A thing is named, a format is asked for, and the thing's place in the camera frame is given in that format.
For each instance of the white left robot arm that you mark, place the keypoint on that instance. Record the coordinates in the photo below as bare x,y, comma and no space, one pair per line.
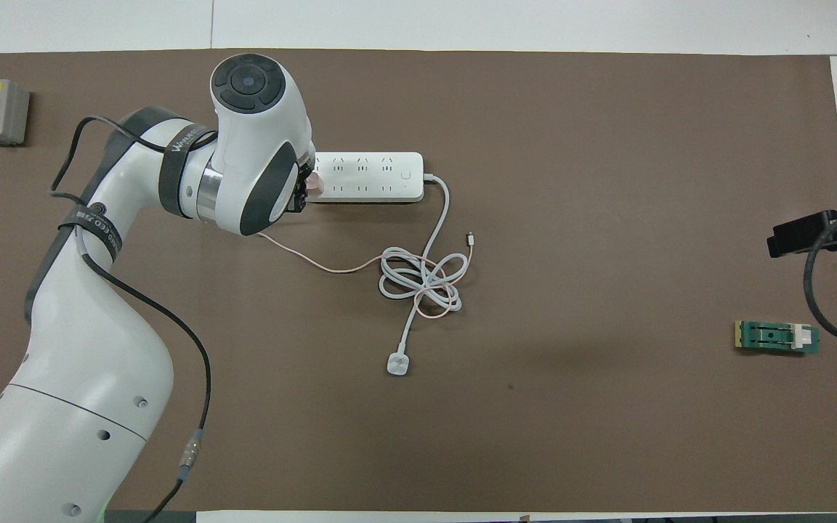
99,378

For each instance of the pink charger block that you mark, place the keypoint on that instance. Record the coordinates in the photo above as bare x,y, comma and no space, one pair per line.
315,185

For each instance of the white power strip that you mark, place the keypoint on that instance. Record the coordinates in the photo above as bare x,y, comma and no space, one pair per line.
375,176

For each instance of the brown table mat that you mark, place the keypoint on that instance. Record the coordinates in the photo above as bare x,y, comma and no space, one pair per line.
535,436

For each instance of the green circuit board module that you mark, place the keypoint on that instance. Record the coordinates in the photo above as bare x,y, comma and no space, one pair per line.
774,337

